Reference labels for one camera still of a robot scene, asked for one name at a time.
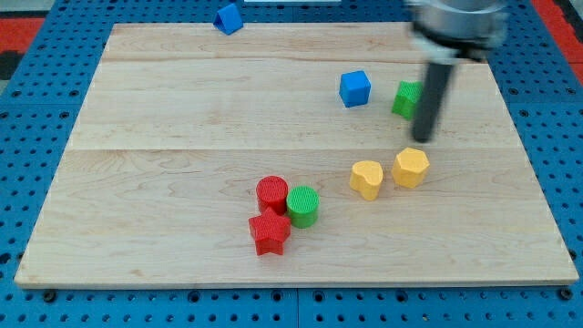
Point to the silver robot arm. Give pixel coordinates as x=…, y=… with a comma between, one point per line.
x=449, y=30

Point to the yellow hexagon block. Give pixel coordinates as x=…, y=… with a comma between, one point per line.
x=410, y=168

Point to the wooden board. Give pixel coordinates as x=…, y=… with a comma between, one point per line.
x=158, y=178

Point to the red cylinder block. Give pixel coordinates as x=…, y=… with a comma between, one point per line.
x=271, y=192

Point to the green cylinder block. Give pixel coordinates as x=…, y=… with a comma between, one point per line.
x=302, y=206

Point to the red star block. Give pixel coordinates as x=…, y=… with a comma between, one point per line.
x=269, y=231

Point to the yellow heart block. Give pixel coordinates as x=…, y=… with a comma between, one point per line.
x=366, y=177

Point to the blue cube block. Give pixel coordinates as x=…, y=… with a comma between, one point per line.
x=354, y=88

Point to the green star block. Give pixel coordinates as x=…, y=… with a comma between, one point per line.
x=406, y=99

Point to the blue triangle block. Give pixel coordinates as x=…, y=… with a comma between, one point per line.
x=228, y=19

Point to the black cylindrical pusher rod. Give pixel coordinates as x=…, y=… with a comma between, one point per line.
x=436, y=82

